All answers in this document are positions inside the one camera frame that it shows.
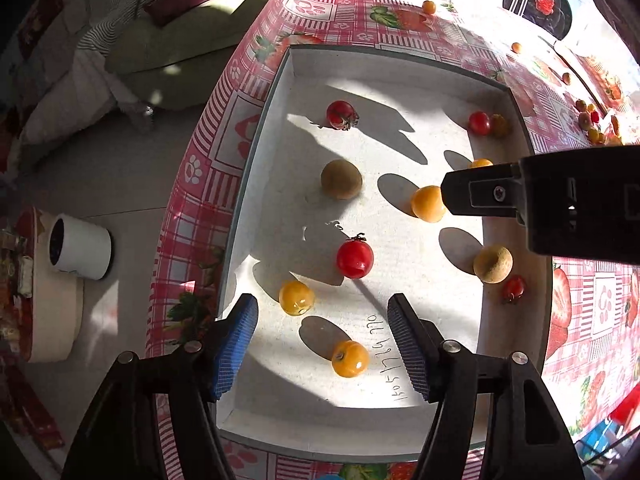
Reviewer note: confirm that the pink strawberry tablecloth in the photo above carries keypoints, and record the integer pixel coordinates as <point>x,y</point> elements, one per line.
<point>591,362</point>

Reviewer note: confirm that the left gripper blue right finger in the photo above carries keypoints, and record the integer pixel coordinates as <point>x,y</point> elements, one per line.
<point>418,342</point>

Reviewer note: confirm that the white shallow tray box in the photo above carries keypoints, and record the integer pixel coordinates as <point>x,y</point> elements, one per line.
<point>322,378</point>

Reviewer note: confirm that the large yellow tomato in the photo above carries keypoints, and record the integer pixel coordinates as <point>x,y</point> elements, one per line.
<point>427,204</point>

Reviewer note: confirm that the white cylindrical cup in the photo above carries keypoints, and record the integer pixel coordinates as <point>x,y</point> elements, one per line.
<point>80,248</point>

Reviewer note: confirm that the yellow cherry tomato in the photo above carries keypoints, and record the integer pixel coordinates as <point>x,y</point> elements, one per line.
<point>481,162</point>

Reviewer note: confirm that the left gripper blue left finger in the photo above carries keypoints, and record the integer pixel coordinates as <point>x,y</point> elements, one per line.
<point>234,335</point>

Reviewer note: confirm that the red cherry tomato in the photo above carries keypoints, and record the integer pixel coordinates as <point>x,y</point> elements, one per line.
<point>341,115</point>
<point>513,289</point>
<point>479,123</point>
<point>355,257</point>

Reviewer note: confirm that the green brown kiwi fruit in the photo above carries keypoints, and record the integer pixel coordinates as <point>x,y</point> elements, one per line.
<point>584,121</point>

